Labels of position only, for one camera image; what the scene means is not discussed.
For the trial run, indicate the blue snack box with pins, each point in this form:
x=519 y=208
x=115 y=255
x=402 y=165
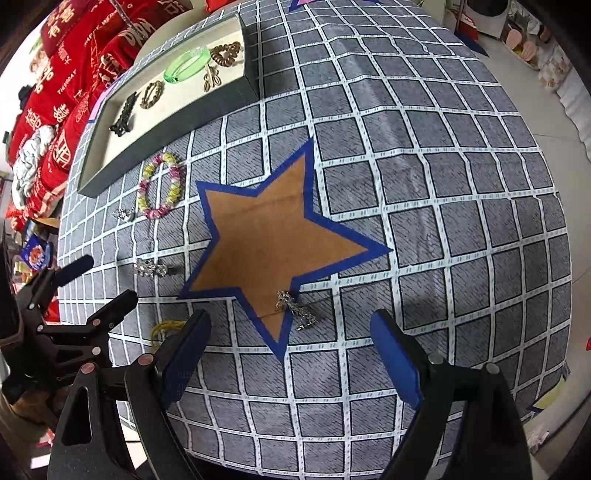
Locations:
x=37 y=254

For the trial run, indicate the grey and white clothes pile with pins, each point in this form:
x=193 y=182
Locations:
x=32 y=161

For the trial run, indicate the red pillow with gold characters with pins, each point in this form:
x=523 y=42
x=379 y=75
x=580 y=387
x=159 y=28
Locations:
x=64 y=23

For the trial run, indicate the row of slippers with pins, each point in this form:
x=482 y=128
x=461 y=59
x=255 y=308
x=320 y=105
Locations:
x=526 y=41

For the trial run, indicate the small silver earring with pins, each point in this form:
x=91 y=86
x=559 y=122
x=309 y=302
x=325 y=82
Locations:
x=123 y=214

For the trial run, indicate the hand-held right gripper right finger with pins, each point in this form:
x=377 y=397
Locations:
x=397 y=360

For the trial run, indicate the red printed sofa cover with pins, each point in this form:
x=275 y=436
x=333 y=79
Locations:
x=64 y=78

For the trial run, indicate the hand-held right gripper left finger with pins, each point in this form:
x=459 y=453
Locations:
x=184 y=360

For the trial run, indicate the long black hair clip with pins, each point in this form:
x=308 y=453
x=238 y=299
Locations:
x=123 y=115

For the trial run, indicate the green plastic bangle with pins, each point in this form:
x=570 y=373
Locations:
x=173 y=76

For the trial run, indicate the silver star hair clip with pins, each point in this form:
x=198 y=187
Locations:
x=150 y=267

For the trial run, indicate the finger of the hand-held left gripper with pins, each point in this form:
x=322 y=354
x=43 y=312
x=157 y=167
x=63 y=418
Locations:
x=113 y=309
x=69 y=273

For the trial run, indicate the shallow cream tray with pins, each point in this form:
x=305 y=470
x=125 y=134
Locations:
x=152 y=121

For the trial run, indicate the grey checked tablecloth with stars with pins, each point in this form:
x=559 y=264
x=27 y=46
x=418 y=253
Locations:
x=415 y=184

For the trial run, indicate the gold hair clip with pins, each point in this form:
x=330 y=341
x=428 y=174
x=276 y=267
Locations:
x=211 y=78

